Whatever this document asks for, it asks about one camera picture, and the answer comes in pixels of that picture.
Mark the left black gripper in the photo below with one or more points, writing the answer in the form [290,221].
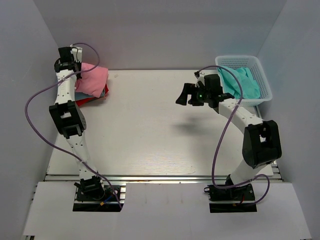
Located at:
[66,65]

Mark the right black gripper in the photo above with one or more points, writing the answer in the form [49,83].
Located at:
[194,94]

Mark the pink t shirt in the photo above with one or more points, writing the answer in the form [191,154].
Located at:
[93,83]

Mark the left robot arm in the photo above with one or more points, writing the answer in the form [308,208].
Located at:
[71,123]

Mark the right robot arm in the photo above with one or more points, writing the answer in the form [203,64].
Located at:
[261,143]

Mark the folded blue-grey t shirt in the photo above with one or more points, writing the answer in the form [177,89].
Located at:
[80,96]

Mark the folded red t shirt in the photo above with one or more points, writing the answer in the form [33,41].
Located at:
[92,100]

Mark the white plastic basket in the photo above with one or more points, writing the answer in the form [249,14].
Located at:
[253,63]

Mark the teal t shirt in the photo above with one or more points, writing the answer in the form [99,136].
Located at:
[249,86]

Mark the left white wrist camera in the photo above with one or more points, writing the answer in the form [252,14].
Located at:
[77,53]

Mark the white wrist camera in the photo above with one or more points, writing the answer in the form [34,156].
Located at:
[77,53]
[200,81]

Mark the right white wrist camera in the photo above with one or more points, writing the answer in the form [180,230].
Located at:
[200,81]

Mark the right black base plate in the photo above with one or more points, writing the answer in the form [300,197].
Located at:
[232,200]

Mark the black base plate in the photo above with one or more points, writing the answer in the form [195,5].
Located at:
[107,203]
[232,200]

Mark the aluminium table rail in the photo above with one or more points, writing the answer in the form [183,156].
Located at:
[127,179]

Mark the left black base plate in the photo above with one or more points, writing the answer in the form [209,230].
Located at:
[107,203]

